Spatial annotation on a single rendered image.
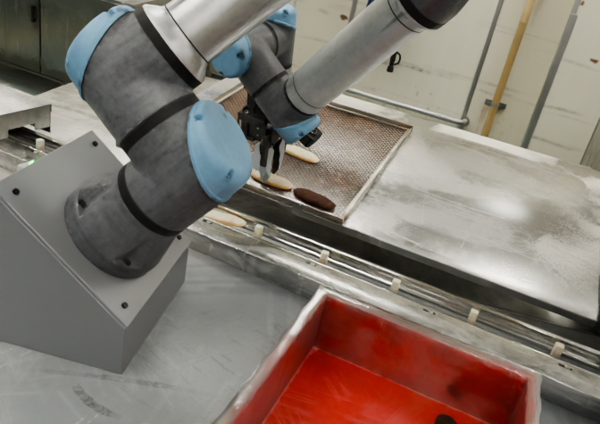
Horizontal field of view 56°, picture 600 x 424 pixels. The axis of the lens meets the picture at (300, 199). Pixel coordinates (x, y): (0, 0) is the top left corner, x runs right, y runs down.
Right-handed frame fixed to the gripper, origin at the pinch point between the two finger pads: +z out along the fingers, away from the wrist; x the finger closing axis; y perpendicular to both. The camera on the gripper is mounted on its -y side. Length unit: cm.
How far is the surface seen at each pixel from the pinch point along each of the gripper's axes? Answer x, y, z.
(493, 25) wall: -352, 5, 50
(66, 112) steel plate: -10, 71, 11
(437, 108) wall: -339, 26, 120
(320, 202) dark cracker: 2.2, -12.8, 0.8
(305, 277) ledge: 23.8, -20.2, 1.1
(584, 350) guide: 11, -66, 4
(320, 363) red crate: 38.2, -30.1, 2.3
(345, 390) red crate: 41, -35, 2
